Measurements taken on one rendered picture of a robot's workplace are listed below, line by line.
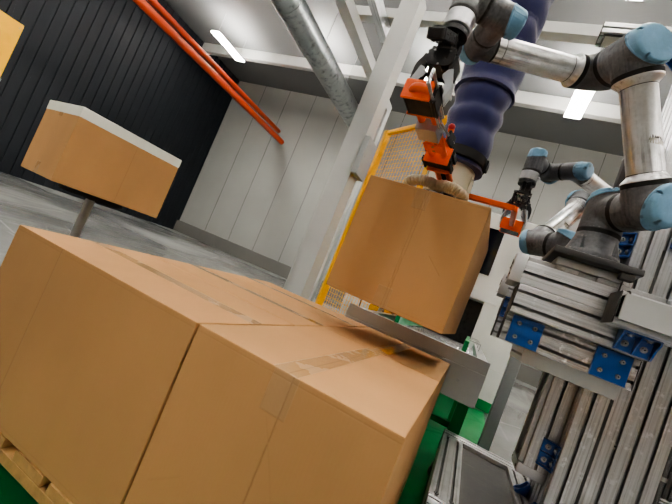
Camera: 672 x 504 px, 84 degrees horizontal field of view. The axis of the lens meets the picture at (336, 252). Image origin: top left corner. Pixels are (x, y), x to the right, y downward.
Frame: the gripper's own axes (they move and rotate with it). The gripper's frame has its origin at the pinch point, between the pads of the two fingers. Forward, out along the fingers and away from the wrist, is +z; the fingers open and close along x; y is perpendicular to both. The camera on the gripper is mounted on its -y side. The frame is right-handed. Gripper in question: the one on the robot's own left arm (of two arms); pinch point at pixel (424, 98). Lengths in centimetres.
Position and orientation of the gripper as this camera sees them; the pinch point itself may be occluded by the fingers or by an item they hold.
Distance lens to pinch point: 101.8
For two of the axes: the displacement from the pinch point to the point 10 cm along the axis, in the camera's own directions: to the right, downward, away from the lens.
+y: 3.7, 2.1, 9.1
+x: -8.5, -3.3, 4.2
